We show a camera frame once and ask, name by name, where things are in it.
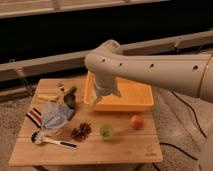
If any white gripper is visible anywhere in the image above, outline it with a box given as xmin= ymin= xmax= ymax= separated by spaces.
xmin=92 ymin=74 xmax=122 ymax=106

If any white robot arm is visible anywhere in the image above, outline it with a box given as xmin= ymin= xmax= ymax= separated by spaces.
xmin=84 ymin=40 xmax=213 ymax=103

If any orange plastic bin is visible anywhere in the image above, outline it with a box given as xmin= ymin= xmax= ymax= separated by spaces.
xmin=84 ymin=72 xmax=154 ymax=112

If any green apple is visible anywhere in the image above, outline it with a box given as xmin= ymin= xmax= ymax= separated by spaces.
xmin=100 ymin=124 xmax=113 ymax=140

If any blue crumpled cloth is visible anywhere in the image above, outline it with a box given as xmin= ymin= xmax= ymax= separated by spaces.
xmin=41 ymin=102 xmax=75 ymax=130

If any wooden folding table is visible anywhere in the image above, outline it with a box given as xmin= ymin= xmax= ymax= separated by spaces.
xmin=9 ymin=77 xmax=163 ymax=166

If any white dish brush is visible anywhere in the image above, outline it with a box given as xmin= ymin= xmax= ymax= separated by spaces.
xmin=31 ymin=131 xmax=78 ymax=149

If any black power cable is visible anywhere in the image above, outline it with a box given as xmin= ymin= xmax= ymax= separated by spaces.
xmin=159 ymin=89 xmax=209 ymax=162

